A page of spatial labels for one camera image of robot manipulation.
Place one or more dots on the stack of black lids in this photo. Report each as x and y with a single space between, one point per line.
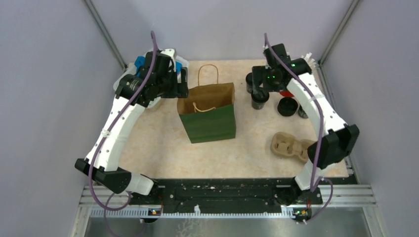
287 106

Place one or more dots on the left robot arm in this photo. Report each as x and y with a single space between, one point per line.
101 164

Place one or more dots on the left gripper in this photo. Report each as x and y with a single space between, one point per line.
180 90

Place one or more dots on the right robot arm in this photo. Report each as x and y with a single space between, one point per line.
335 137

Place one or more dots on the white plastic basket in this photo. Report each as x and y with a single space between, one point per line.
128 83

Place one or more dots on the green brown paper bag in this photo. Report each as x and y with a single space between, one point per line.
207 114

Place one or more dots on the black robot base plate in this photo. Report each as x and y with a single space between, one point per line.
227 196

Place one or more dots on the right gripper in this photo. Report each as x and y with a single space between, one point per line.
259 72

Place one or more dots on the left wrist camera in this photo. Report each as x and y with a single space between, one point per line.
170 52

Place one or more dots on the blue cloth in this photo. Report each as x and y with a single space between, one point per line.
141 60

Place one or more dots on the red cylindrical straw holder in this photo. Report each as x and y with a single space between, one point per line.
286 94

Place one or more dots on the black coffee cup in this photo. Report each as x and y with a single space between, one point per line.
259 98
301 112
249 83

